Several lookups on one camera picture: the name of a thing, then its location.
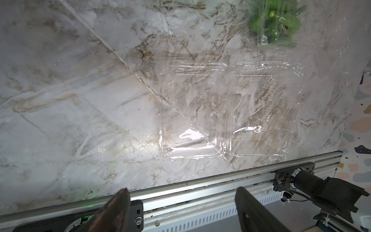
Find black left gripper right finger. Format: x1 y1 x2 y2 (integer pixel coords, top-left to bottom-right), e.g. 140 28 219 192
235 187 289 232

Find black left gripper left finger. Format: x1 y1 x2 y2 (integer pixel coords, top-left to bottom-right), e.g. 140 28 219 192
77 188 131 232

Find clear clamshell container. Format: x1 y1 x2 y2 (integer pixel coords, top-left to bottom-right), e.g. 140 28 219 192
159 61 304 160
244 1 321 52

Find green peppers bunch back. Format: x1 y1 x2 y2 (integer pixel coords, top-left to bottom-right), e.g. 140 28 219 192
249 1 307 47

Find clear clamshell container back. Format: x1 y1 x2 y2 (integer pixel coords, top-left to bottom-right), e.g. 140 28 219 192
244 1 321 52

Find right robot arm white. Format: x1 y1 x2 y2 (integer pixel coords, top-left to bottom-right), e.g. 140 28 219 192
292 170 370 223

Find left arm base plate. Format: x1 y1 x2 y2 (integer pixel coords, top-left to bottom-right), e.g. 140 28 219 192
13 200 144 232

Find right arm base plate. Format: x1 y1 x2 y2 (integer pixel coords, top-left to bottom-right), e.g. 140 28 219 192
273 162 315 191

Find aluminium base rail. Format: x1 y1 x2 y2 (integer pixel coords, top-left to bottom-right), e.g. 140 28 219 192
0 150 344 232

